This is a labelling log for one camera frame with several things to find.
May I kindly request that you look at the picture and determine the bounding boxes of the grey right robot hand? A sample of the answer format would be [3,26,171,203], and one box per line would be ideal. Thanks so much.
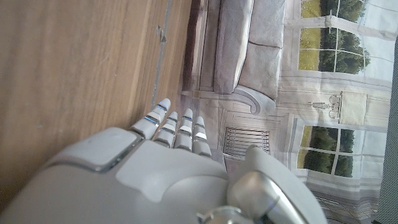
[0,98,329,224]

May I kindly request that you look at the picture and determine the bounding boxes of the printed living room backdrop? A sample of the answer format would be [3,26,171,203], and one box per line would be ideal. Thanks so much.
[180,0,398,224]

